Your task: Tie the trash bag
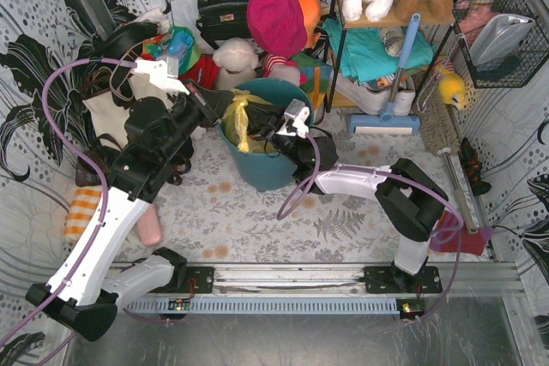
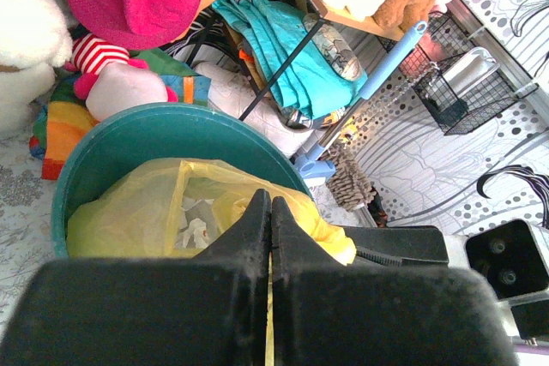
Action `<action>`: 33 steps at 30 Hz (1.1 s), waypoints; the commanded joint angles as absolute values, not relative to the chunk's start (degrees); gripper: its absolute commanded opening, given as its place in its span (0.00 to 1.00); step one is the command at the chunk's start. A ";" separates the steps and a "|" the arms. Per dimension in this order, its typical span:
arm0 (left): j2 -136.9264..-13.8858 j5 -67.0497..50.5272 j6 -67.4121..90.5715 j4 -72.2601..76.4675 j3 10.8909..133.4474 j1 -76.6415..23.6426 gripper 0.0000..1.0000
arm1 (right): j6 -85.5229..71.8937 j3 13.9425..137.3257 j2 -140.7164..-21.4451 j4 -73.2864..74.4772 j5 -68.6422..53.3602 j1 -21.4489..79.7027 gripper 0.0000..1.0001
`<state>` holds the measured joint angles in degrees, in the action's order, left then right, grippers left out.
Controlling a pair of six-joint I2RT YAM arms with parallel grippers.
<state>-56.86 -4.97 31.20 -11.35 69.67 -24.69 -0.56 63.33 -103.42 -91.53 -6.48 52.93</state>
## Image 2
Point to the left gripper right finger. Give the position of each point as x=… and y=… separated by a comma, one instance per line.
x=326, y=313

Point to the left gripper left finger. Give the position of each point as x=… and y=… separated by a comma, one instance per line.
x=207, y=310

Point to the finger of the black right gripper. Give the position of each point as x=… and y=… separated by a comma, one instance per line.
x=399, y=246

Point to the teal plastic trash bin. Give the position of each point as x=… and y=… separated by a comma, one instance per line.
x=119, y=144

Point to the crumpled white paper trash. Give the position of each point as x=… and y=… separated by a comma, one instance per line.
x=198, y=227

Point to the white quilted bag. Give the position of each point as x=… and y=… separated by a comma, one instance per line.
x=231, y=93

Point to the black orange toy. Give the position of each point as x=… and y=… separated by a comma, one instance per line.
x=375, y=209

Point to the beige chenille mop head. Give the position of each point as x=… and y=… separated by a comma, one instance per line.
x=349, y=186

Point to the teal folded cloth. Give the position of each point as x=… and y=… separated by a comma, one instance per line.
x=291, y=61

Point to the silver foil pouch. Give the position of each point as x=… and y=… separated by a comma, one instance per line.
x=470, y=70

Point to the grey patterned pouch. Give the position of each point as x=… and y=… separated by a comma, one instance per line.
x=337, y=52

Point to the rainbow striped box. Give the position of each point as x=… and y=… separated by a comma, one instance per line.
x=65, y=120

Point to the pink striped plush doll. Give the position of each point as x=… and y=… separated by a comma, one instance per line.
x=111, y=80

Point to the black metal shelf rack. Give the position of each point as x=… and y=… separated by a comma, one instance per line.
x=291, y=19

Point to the white plush lamb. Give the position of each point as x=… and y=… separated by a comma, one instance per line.
x=35, y=41

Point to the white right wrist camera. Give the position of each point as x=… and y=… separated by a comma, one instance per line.
x=513, y=259

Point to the blue handled mop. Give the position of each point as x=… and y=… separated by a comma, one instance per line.
x=309, y=165

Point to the black wire basket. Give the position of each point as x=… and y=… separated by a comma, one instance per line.
x=444, y=42

